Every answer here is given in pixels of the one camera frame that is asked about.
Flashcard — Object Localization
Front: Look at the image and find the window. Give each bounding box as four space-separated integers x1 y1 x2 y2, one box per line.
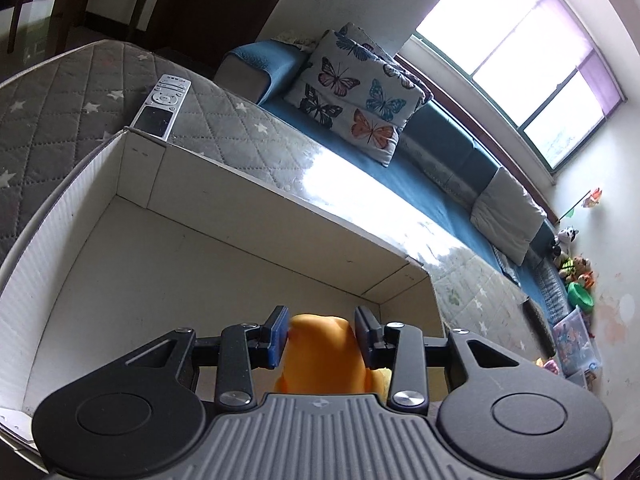
397 0 628 177

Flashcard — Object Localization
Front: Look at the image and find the grey star quilted mat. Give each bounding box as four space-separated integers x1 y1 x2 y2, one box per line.
0 40 551 376

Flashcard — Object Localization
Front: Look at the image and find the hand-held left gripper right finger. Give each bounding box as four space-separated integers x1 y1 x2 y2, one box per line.
354 305 523 408

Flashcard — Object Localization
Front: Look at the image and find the orange rubber toy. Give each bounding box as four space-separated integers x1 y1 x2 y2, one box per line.
272 314 392 397

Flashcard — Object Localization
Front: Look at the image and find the colourful pinwheel toy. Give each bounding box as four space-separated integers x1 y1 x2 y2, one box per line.
560 187 604 222

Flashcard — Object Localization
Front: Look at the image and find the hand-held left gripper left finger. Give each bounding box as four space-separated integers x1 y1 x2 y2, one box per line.
120 305 292 408

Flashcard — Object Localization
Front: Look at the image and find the blue sofa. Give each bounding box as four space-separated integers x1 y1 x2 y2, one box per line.
215 42 573 323

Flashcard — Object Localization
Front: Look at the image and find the clear plastic storage box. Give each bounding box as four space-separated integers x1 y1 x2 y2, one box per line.
552 305 602 378

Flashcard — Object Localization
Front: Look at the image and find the green plastic bowl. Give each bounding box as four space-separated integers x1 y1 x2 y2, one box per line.
567 282 597 312

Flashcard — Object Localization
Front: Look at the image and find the pile of plush toys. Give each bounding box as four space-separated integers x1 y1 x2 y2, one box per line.
550 227 599 287

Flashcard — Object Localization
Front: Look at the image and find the grey cushion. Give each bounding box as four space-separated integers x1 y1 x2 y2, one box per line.
470 167 549 267

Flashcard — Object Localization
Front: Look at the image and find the butterfly print pillow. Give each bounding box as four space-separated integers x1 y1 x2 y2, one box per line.
283 22 432 167

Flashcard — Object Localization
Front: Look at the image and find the silver remote control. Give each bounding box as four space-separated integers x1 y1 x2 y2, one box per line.
130 74 193 141

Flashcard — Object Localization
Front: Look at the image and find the white cardboard box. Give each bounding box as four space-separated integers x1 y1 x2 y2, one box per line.
0 127 447 443

